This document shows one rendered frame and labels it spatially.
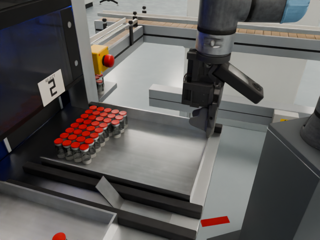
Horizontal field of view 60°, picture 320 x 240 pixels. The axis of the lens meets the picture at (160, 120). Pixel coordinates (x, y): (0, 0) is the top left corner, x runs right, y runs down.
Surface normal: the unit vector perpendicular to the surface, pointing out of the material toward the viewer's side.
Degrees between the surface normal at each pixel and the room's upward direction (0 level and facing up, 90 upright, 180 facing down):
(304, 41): 90
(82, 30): 90
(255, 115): 90
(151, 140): 0
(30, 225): 0
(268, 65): 90
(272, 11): 108
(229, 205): 0
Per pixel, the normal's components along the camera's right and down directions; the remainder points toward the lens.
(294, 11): 0.07, 0.72
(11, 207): 0.00, -0.83
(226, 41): 0.40, 0.50
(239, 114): -0.31, 0.53
